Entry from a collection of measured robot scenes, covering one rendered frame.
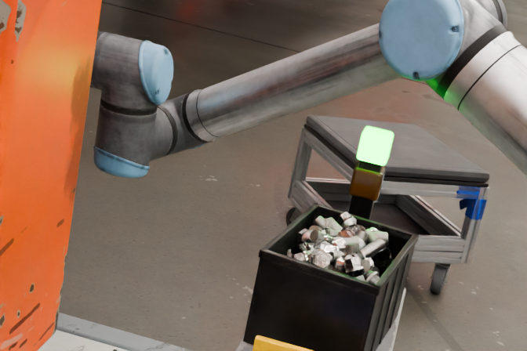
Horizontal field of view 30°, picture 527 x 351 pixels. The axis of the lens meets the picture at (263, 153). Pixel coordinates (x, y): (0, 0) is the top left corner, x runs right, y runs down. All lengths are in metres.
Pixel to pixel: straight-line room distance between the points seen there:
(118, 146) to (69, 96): 0.74
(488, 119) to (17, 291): 0.62
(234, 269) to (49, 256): 1.58
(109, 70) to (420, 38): 0.53
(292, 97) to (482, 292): 1.27
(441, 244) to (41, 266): 1.72
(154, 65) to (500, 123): 0.56
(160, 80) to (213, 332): 0.76
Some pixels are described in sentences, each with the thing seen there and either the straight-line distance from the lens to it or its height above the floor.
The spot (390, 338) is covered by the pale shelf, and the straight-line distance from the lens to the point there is 1.23.
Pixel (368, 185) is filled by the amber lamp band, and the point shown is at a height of 0.59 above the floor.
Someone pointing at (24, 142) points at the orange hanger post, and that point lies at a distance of 0.76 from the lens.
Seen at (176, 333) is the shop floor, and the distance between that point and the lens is 2.09.
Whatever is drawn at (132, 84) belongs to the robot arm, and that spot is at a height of 0.61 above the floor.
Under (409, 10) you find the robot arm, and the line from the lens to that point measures 1.21.
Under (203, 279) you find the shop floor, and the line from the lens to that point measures 2.35.
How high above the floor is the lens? 0.98
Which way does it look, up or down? 17 degrees down
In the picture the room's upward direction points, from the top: 11 degrees clockwise
